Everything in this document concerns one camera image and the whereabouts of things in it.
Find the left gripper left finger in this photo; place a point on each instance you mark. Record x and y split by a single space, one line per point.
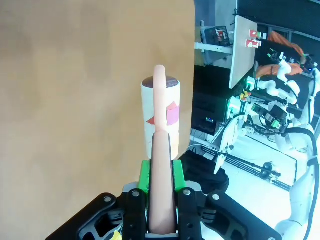
133 215

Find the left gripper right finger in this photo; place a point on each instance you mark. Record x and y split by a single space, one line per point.
187 215

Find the long pink sausage-like stick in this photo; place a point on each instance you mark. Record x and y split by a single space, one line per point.
161 175

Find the small white humanoid robot arm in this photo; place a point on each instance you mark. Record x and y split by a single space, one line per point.
280 82

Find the white tripod stand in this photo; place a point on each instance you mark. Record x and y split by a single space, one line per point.
226 142

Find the black computer tower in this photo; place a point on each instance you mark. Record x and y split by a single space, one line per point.
210 100

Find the black background gripper green parts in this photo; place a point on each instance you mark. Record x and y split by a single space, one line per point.
271 116

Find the tilted white table top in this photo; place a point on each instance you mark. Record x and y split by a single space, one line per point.
243 50

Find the grey crate with red label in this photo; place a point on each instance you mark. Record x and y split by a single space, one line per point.
217 35

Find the red paper cup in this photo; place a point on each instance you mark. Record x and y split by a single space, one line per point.
252 43
256 33

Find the orange cloth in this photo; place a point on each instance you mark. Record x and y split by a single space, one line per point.
285 43

